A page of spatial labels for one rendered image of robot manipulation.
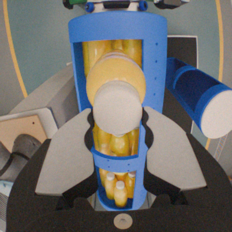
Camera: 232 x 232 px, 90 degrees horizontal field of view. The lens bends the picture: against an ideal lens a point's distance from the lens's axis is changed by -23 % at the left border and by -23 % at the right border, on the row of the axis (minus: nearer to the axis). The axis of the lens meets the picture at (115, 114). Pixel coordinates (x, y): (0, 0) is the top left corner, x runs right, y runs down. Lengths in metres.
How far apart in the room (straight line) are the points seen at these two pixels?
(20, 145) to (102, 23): 0.47
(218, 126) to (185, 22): 1.22
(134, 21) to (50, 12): 1.45
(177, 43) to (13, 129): 1.44
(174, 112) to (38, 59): 1.65
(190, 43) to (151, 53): 1.25
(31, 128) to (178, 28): 1.57
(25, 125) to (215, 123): 0.84
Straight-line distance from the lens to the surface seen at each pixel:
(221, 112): 0.78
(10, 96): 2.19
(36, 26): 1.78
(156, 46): 0.36
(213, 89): 0.76
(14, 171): 0.50
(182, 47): 1.55
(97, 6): 0.64
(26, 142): 0.58
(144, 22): 0.34
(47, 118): 0.53
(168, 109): 1.69
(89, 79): 0.16
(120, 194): 0.74
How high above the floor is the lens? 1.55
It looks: 60 degrees down
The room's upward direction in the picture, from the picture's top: 180 degrees counter-clockwise
